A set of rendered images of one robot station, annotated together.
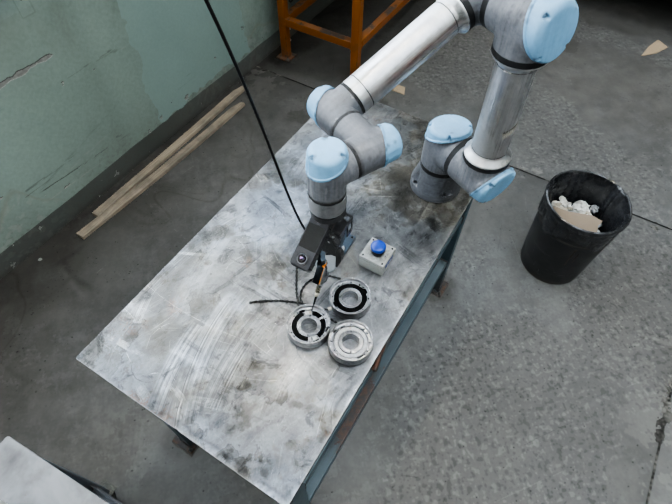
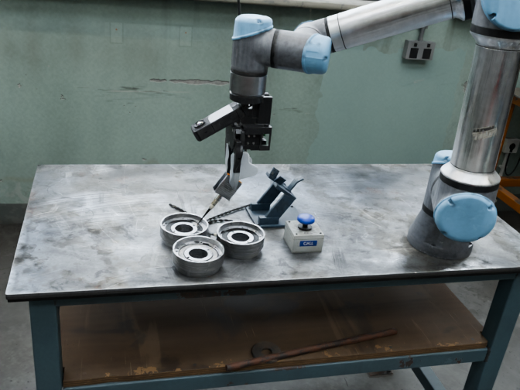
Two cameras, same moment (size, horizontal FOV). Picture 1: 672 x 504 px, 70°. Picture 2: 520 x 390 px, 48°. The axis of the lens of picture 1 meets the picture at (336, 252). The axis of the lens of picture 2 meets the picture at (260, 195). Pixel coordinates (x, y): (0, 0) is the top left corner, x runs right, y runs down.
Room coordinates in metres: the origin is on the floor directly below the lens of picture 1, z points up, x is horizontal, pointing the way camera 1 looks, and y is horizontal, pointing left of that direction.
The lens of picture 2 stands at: (-0.19, -0.81, 1.46)
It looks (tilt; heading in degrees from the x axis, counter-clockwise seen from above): 25 degrees down; 43
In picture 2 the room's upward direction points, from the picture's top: 6 degrees clockwise
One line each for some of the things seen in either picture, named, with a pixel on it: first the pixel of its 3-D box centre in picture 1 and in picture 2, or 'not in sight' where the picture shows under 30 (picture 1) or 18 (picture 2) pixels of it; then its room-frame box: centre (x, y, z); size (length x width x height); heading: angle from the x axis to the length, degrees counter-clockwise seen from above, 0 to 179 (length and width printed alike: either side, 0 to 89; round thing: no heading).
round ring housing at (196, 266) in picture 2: (350, 343); (198, 257); (0.48, -0.04, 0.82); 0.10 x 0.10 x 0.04
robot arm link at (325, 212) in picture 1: (325, 199); (247, 83); (0.63, 0.02, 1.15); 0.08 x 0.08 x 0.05
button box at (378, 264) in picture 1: (378, 254); (306, 235); (0.73, -0.11, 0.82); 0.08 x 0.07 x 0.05; 149
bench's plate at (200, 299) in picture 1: (321, 239); (278, 214); (0.80, 0.04, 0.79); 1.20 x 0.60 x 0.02; 149
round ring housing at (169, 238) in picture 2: (309, 327); (183, 231); (0.52, 0.06, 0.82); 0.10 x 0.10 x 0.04
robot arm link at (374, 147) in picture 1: (365, 145); (302, 50); (0.70, -0.05, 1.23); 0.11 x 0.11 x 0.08; 35
